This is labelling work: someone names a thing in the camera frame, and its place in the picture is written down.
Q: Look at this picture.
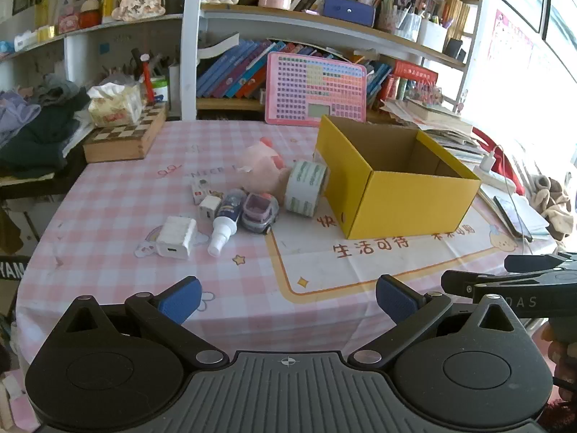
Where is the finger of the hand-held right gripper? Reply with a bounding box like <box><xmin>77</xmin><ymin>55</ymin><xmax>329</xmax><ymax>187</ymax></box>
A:
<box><xmin>504</xmin><ymin>253</ymin><xmax>577</xmax><ymax>274</ymax></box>
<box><xmin>441</xmin><ymin>270</ymin><xmax>564</xmax><ymax>302</ymax></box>

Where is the pink plush toy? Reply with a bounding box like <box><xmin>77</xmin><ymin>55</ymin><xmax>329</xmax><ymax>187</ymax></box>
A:
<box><xmin>237</xmin><ymin>137</ymin><xmax>291</xmax><ymax>201</ymax></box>

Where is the row of blue books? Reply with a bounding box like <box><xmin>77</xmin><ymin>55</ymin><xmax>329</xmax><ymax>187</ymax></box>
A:
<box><xmin>196</xmin><ymin>38</ymin><xmax>393</xmax><ymax>109</ymax></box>

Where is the black lettered bag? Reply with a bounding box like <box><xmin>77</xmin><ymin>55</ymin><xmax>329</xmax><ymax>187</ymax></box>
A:
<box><xmin>0</xmin><ymin>255</ymin><xmax>30</xmax><ymax>281</ymax></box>

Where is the small black box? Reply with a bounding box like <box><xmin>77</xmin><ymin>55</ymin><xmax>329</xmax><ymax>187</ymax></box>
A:
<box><xmin>444</xmin><ymin>38</ymin><xmax>467</xmax><ymax>61</ymax></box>

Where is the red boxed book set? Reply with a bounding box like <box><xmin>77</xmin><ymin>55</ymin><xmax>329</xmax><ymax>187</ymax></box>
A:
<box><xmin>392</xmin><ymin>60</ymin><xmax>439</xmax><ymax>100</ymax></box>

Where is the white pen holder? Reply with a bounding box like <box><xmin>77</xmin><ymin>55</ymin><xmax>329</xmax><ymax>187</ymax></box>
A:
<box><xmin>417</xmin><ymin>18</ymin><xmax>449</xmax><ymax>52</ymax></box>

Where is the dark smartphone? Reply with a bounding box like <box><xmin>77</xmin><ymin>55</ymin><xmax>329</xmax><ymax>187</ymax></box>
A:
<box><xmin>493</xmin><ymin>195</ymin><xmax>535</xmax><ymax>241</ymax></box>

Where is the small white charger cube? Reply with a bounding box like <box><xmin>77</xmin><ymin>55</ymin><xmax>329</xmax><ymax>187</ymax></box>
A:
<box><xmin>198</xmin><ymin>195</ymin><xmax>221</xmax><ymax>222</ymax></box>

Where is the clear pen holder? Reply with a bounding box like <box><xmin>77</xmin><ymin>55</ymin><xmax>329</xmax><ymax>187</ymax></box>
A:
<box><xmin>381</xmin><ymin>0</ymin><xmax>422</xmax><ymax>42</ymax></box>

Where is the dark clothes pile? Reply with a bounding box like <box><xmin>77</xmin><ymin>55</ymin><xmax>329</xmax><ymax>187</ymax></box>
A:
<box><xmin>0</xmin><ymin>88</ymin><xmax>93</xmax><ymax>179</ymax></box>

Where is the white ribbed charger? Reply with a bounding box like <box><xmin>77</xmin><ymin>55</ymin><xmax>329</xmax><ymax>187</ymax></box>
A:
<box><xmin>156</xmin><ymin>215</ymin><xmax>198</xmax><ymax>261</ymax></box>

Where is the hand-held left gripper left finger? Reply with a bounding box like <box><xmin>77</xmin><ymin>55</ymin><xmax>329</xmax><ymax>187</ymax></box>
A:
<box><xmin>58</xmin><ymin>276</ymin><xmax>230</xmax><ymax>371</ymax></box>

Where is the person's right hand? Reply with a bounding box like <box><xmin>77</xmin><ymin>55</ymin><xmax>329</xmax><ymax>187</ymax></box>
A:
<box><xmin>541</xmin><ymin>322</ymin><xmax>577</xmax><ymax>398</ymax></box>

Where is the wooden chessboard box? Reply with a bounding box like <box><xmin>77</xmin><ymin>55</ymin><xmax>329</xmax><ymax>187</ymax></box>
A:
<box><xmin>82</xmin><ymin>103</ymin><xmax>168</xmax><ymax>164</ymax></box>

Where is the tissue pack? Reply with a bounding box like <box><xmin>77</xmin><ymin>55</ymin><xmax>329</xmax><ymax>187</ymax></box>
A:
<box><xmin>87</xmin><ymin>82</ymin><xmax>144</xmax><ymax>128</ymax></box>

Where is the blue box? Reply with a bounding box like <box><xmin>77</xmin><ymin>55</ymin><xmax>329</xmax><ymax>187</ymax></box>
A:
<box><xmin>323</xmin><ymin>0</ymin><xmax>377</xmax><ymax>28</ymax></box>

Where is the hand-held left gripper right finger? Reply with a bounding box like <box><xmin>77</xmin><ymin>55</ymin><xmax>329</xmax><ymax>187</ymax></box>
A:
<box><xmin>347</xmin><ymin>274</ymin><xmax>526</xmax><ymax>371</ymax></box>

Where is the purple toy car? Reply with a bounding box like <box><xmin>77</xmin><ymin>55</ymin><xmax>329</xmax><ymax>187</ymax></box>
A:
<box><xmin>241</xmin><ymin>193</ymin><xmax>280</xmax><ymax>235</ymax></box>

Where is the white spray bottle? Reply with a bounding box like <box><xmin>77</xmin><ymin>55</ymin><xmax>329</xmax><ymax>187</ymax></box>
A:
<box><xmin>207</xmin><ymin>189</ymin><xmax>248</xmax><ymax>257</ymax></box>

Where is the grey cloth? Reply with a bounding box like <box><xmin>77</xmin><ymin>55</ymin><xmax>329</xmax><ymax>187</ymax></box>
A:
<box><xmin>31</xmin><ymin>74</ymin><xmax>86</xmax><ymax>106</ymax></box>

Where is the white bookshelf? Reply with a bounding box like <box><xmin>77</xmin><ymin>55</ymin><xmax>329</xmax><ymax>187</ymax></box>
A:
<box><xmin>0</xmin><ymin>0</ymin><xmax>488</xmax><ymax>122</ymax></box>

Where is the pink learning board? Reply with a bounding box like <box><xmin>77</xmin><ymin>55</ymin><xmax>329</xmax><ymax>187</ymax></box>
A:
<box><xmin>264</xmin><ymin>52</ymin><xmax>367</xmax><ymax>126</ymax></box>

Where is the stack of books and papers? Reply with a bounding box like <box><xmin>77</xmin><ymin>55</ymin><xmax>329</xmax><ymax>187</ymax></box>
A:
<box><xmin>381</xmin><ymin>95</ymin><xmax>488</xmax><ymax>154</ymax></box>

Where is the yellow cardboard box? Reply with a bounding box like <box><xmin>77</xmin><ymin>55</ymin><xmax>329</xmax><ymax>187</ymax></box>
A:
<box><xmin>314</xmin><ymin>115</ymin><xmax>482</xmax><ymax>241</ymax></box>

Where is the pink wall poster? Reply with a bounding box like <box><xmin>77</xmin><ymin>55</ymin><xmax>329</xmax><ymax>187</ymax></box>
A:
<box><xmin>487</xmin><ymin>9</ymin><xmax>535</xmax><ymax>82</ymax></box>

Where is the beige plush toy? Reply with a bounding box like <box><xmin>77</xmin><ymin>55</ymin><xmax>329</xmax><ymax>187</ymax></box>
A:
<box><xmin>527</xmin><ymin>176</ymin><xmax>575</xmax><ymax>240</ymax></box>

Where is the purple cloth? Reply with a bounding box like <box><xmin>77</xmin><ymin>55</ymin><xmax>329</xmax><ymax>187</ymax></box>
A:
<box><xmin>0</xmin><ymin>90</ymin><xmax>41</xmax><ymax>145</ymax></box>

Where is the white tape roll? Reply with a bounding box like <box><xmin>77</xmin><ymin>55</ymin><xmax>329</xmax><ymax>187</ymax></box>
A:
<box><xmin>284</xmin><ymin>159</ymin><xmax>328</xmax><ymax>217</ymax></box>

